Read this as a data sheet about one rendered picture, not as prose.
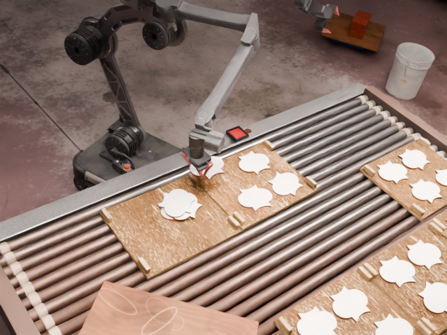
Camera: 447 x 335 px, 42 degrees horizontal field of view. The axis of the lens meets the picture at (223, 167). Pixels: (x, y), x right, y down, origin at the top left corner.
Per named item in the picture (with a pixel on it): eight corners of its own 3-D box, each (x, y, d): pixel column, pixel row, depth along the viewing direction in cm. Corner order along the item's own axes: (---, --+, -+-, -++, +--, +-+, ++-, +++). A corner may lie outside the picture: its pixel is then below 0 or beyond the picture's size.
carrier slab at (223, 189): (189, 176, 238) (189, 173, 237) (263, 144, 260) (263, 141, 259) (242, 231, 220) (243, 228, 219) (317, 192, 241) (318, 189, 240)
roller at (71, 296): (25, 312, 187) (26, 309, 183) (404, 129, 287) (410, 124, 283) (31, 325, 186) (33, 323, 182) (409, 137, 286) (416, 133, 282)
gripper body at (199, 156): (195, 145, 221) (195, 131, 215) (211, 161, 216) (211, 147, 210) (181, 153, 218) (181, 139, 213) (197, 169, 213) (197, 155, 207)
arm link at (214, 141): (203, 121, 217) (199, 110, 209) (231, 129, 214) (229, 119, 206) (191, 149, 213) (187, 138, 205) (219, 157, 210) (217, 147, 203)
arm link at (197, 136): (192, 123, 209) (185, 134, 206) (209, 129, 208) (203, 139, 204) (192, 137, 215) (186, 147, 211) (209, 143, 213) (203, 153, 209)
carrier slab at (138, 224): (98, 215, 217) (98, 212, 216) (189, 177, 238) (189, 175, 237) (148, 280, 198) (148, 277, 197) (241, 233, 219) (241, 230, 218)
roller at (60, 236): (-5, 259, 201) (-5, 256, 196) (367, 102, 301) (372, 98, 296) (0, 272, 200) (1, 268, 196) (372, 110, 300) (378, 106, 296)
